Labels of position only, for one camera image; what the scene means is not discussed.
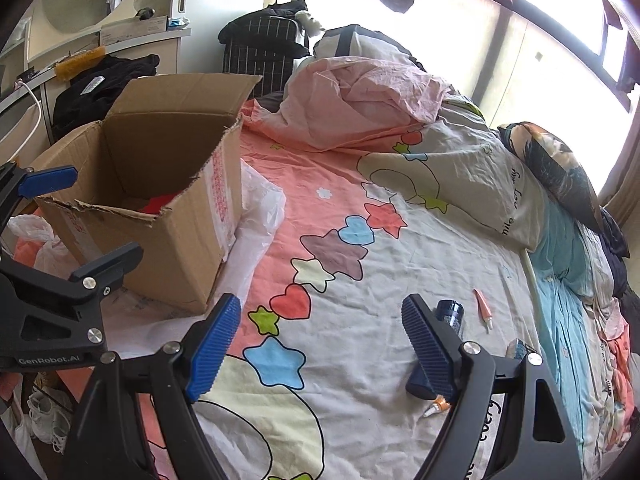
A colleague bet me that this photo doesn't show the orange tube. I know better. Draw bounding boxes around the orange tube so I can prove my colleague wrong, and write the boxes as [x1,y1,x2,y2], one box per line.
[423,394,450,418]

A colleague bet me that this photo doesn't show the dark blue cylindrical bottle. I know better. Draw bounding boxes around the dark blue cylindrical bottle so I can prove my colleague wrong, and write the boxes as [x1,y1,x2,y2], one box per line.
[435,299,464,335]

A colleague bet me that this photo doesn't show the starry night tissue pack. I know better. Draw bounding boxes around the starry night tissue pack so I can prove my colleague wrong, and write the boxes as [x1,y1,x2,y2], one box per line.
[506,338,529,361]

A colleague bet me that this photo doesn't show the white plastic bag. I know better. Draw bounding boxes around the white plastic bag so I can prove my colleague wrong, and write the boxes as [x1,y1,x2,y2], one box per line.
[1,164,285,359]

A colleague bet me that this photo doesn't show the small pink tube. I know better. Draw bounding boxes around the small pink tube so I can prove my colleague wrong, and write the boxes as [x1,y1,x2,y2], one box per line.
[473,288,494,330]

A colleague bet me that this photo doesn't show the black clothing pile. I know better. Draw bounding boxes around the black clothing pile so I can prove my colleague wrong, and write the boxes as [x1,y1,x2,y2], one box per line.
[51,53,160,142]

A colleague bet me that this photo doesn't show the white shoes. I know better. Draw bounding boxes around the white shoes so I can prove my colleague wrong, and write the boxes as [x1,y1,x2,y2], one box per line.
[27,387,73,454]

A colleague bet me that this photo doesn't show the yellow brush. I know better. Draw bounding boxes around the yellow brush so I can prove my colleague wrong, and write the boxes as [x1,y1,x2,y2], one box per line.
[53,47,106,82]

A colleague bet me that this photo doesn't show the red item in box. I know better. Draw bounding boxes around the red item in box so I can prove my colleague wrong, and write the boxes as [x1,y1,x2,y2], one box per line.
[139,193,177,216]

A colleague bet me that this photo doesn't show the brown cardboard box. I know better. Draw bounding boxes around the brown cardboard box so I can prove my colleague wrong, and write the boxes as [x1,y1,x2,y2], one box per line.
[32,73,259,314]

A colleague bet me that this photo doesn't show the white box on desk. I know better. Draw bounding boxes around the white box on desk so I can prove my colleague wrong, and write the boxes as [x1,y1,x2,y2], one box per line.
[99,15,167,47]

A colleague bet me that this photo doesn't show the cartoon printed bed sheet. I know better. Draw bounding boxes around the cartoon printed bed sheet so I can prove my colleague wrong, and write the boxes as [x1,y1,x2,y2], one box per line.
[12,94,637,480]

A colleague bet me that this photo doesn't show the clothes pile on bed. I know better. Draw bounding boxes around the clothes pile on bed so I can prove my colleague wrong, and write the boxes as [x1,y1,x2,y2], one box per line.
[585,208,639,451]

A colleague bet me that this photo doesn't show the white dresser desk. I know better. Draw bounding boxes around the white dresser desk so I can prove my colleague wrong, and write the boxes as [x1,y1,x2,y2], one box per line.
[1,0,190,164]

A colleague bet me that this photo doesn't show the dark patterned pillow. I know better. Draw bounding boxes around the dark patterned pillow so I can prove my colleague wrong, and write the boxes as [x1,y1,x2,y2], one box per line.
[498,122,603,233]

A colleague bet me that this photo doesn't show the black striped suitcase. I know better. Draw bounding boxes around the black striped suitcase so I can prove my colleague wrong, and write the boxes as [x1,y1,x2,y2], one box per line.
[218,0,310,99]

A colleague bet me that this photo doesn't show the pink crumpled blanket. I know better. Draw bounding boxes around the pink crumpled blanket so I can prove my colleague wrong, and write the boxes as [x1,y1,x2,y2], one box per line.
[242,58,449,152]

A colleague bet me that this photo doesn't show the white cable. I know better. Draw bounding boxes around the white cable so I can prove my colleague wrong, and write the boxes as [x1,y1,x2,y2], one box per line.
[0,79,44,166]

